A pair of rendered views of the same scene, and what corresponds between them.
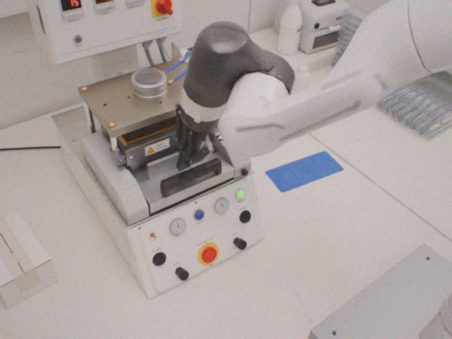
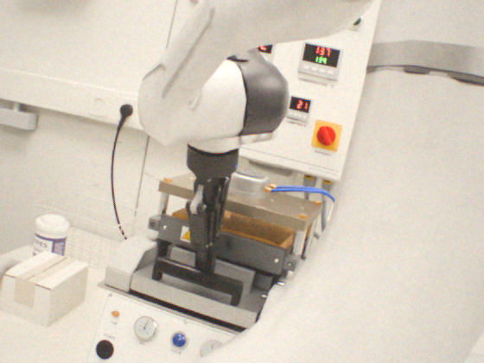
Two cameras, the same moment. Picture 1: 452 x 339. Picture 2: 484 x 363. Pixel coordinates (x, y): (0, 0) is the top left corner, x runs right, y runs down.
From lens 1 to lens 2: 78 cm
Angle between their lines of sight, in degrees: 55
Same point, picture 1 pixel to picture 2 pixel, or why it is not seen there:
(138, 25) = (293, 146)
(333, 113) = (196, 37)
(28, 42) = not seen: hidden behind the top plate
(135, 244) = (95, 309)
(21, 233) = (66, 270)
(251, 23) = not seen: outside the picture
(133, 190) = (133, 251)
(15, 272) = (24, 276)
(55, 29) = not seen: hidden behind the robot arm
